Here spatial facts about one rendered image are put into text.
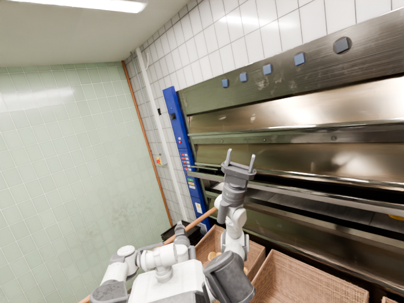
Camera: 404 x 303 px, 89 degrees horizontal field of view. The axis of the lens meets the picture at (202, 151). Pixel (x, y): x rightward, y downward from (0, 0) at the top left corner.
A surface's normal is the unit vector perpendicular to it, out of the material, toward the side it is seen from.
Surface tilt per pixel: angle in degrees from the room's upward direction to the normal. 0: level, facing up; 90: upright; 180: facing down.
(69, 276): 90
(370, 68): 90
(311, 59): 90
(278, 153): 70
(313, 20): 90
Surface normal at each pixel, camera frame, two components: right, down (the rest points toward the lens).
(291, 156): -0.77, -0.03
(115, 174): 0.64, 0.02
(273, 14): -0.73, 0.32
